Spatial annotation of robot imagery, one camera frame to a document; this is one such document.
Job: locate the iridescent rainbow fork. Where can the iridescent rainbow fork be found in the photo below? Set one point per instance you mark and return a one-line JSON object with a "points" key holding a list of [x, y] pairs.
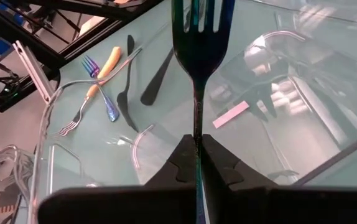
{"points": [[201, 56], [111, 112]]}

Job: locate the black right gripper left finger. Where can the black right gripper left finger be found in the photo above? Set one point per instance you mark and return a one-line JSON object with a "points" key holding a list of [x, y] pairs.
{"points": [[166, 205]]}

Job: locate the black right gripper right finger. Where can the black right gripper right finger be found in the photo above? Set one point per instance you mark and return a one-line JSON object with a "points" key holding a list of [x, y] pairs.
{"points": [[243, 205]]}

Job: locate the black table frame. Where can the black table frame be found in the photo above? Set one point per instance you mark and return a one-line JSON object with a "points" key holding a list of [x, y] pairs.
{"points": [[46, 56]]}

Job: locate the green table mat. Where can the green table mat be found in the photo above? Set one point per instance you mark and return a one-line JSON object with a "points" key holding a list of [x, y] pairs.
{"points": [[153, 28]]}

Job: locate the blue object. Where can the blue object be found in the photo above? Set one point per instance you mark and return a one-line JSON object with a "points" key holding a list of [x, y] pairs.
{"points": [[1, 46]]}

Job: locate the clear plastic bin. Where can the clear plastic bin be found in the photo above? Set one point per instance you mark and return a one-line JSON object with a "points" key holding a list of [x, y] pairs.
{"points": [[110, 149]]}

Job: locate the silver metal bracket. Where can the silver metal bracket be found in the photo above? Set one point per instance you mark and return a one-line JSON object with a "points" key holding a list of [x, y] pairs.
{"points": [[34, 73]]}

